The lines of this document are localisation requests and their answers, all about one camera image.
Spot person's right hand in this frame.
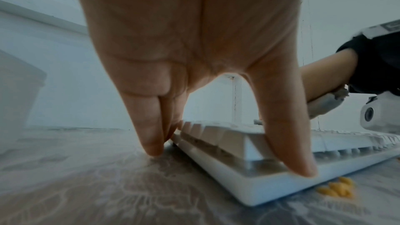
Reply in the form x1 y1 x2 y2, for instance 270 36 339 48
298 48 358 104

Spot person's left hand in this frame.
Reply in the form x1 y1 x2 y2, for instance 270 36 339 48
68 0 319 178

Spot grey fluffy cloth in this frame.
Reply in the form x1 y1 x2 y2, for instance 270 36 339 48
307 87 350 121

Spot white keyboard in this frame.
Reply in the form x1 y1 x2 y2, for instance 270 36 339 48
170 120 400 207

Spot clear plastic container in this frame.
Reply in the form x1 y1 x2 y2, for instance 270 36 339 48
0 49 48 155

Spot person's right forearm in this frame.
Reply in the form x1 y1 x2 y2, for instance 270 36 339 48
335 30 400 95

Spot white marker right wristband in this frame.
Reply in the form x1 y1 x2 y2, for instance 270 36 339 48
361 18 400 40

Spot scattered orange crumbs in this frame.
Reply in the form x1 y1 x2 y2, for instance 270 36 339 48
316 176 356 199

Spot floral tablecloth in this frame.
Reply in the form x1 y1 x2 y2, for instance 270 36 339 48
0 126 400 225

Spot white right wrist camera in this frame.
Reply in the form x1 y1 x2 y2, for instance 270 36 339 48
359 90 400 136

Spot white wooden frame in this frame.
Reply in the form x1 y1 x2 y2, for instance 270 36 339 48
0 0 323 131

